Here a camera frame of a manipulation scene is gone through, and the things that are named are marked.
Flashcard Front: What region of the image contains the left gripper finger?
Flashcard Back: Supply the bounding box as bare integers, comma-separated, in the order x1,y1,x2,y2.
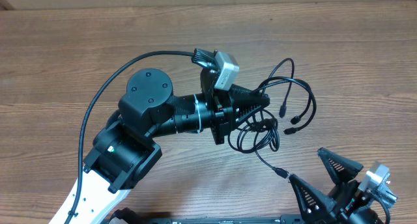
233,105,265,130
229,85,270,108

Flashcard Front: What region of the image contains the black USB cable long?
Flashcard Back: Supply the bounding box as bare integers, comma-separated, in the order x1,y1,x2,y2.
250,57,317,135

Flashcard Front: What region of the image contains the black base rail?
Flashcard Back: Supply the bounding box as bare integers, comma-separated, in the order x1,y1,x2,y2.
101,208,305,224

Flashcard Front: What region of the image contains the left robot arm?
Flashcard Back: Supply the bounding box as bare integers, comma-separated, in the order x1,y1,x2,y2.
51,68,270,223

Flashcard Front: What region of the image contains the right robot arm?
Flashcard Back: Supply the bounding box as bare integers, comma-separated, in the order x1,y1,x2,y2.
289,147,383,223

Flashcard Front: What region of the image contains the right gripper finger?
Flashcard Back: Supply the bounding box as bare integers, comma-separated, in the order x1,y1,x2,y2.
317,147,364,185
289,174,336,223

